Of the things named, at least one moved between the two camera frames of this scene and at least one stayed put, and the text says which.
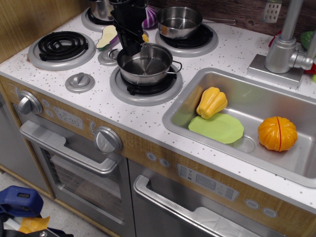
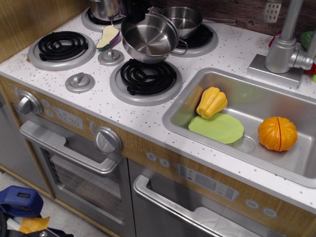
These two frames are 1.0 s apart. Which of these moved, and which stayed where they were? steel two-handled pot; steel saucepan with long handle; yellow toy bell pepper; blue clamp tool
Moved: steel two-handled pot
Stayed: blue clamp tool; yellow toy bell pepper; steel saucepan with long handle
